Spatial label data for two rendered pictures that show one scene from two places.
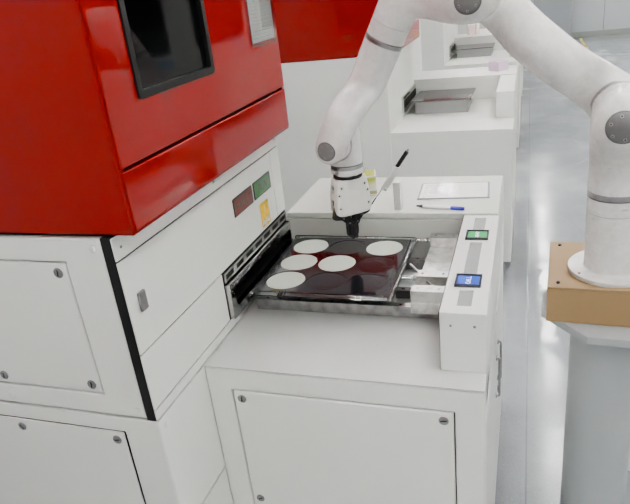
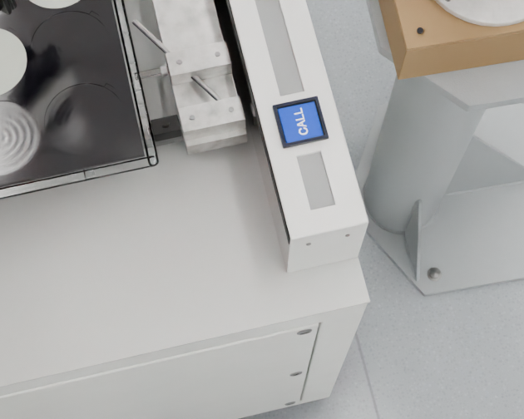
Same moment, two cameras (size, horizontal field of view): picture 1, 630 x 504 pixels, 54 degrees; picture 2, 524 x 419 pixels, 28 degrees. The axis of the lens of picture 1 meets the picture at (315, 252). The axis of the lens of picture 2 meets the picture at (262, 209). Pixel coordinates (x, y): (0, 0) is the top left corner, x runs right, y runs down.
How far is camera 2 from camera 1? 0.96 m
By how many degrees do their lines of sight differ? 51
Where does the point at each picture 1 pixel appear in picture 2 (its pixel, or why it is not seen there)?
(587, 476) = (424, 173)
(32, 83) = not seen: outside the picture
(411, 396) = (256, 332)
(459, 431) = (325, 328)
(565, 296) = (433, 52)
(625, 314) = (519, 50)
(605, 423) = (458, 131)
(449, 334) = (305, 249)
